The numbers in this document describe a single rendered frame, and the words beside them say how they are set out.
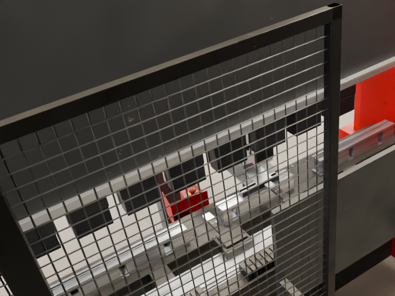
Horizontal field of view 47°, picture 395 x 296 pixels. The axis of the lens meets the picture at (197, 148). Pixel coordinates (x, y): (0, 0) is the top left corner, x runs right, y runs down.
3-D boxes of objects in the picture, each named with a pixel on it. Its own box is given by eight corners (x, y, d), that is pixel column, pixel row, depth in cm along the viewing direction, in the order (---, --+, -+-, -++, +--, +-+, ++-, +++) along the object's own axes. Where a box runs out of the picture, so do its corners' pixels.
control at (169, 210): (200, 200, 250) (196, 174, 240) (211, 217, 237) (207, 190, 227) (167, 212, 245) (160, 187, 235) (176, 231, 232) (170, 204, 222)
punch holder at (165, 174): (197, 169, 186) (190, 135, 177) (207, 178, 179) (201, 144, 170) (164, 184, 181) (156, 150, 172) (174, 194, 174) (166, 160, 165)
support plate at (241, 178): (245, 147, 227) (245, 145, 227) (278, 171, 207) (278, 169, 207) (215, 161, 221) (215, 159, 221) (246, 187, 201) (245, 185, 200)
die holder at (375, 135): (384, 134, 239) (385, 118, 234) (393, 138, 235) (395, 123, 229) (311, 171, 222) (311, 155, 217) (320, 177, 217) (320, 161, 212)
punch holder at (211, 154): (237, 151, 193) (233, 117, 184) (248, 159, 186) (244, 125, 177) (207, 164, 188) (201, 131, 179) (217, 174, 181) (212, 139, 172)
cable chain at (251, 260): (318, 225, 173) (318, 217, 171) (330, 234, 169) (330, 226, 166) (238, 271, 160) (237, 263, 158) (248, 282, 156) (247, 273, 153)
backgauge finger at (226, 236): (218, 211, 191) (217, 202, 188) (254, 246, 171) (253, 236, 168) (194, 223, 187) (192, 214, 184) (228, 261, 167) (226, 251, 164)
